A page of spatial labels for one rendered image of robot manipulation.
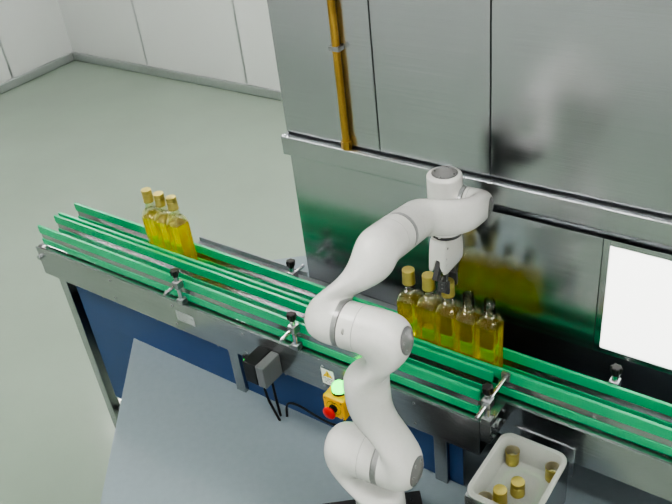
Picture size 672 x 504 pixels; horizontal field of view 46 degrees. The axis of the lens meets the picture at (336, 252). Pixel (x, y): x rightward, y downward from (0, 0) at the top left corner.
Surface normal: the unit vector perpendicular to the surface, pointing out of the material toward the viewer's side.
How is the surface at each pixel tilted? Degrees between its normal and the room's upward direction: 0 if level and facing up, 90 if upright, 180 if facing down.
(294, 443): 0
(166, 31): 90
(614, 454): 90
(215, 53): 90
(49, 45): 90
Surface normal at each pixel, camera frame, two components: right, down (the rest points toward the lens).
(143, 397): -0.11, -0.82
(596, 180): -0.57, 0.51
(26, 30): 0.82, 0.25
